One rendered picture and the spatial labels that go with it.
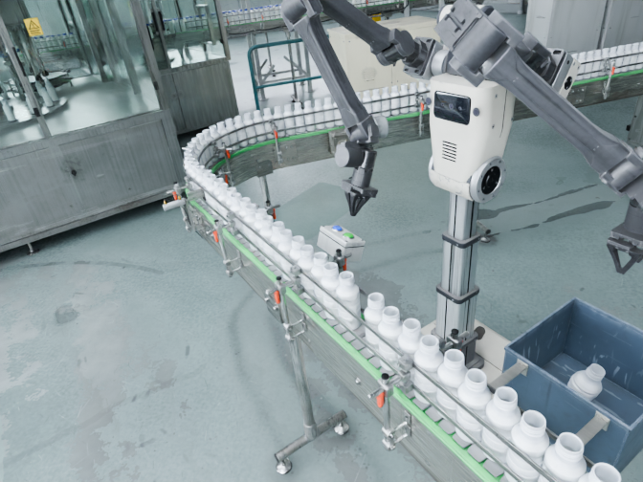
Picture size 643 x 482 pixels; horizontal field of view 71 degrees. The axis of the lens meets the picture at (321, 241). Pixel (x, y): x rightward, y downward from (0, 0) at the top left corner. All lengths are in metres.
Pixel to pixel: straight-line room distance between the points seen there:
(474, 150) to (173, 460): 1.83
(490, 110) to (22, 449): 2.52
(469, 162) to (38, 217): 3.52
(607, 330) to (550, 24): 5.72
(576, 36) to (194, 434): 6.46
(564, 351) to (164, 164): 3.55
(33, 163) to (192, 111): 2.71
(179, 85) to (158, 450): 4.72
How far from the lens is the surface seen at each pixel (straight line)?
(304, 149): 2.74
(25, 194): 4.23
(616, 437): 1.26
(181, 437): 2.43
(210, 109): 6.43
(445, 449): 1.06
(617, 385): 1.60
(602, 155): 1.01
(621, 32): 7.73
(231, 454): 2.30
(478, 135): 1.47
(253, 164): 2.67
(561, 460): 0.89
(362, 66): 5.19
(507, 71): 0.91
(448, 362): 0.95
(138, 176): 4.30
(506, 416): 0.92
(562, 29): 7.06
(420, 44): 1.64
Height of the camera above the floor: 1.85
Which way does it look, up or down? 32 degrees down
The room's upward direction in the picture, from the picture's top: 7 degrees counter-clockwise
